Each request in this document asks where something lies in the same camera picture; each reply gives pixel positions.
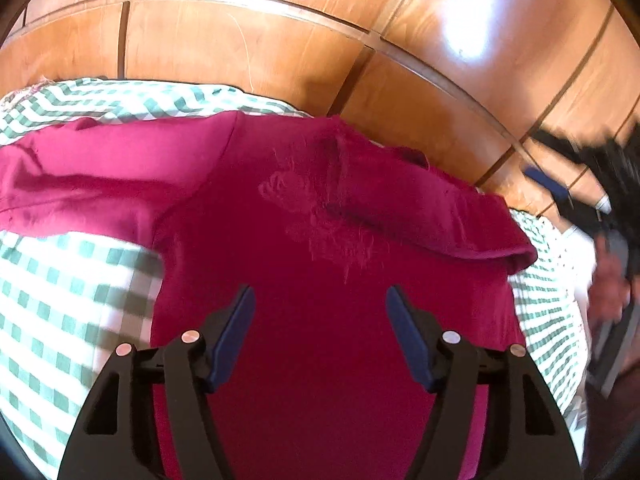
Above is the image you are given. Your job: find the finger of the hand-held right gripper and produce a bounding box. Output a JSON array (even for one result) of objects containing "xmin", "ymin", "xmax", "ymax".
[
  {"xmin": 531, "ymin": 129, "xmax": 588, "ymax": 163},
  {"xmin": 523, "ymin": 166, "xmax": 576, "ymax": 208}
]

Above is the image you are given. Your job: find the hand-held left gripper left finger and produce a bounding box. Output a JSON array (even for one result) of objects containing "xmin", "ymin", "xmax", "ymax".
[{"xmin": 57, "ymin": 285, "xmax": 257, "ymax": 480}]

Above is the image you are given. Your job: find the person's right hand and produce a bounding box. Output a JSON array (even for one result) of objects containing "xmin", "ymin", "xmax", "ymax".
[{"xmin": 591, "ymin": 237, "xmax": 632, "ymax": 318}]

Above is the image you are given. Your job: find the green white checked blanket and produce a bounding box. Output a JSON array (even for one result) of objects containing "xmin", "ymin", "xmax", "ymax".
[{"xmin": 0, "ymin": 77, "xmax": 601, "ymax": 480}]

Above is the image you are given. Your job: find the wooden panelled wardrobe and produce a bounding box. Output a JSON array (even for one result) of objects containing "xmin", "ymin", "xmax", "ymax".
[{"xmin": 0, "ymin": 0, "xmax": 640, "ymax": 223}]

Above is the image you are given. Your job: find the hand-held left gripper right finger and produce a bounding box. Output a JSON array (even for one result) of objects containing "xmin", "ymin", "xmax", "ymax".
[{"xmin": 386, "ymin": 285, "xmax": 583, "ymax": 480}]

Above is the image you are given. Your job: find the dark red shirt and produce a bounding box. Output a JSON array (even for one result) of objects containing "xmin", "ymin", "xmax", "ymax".
[{"xmin": 0, "ymin": 110, "xmax": 538, "ymax": 480}]

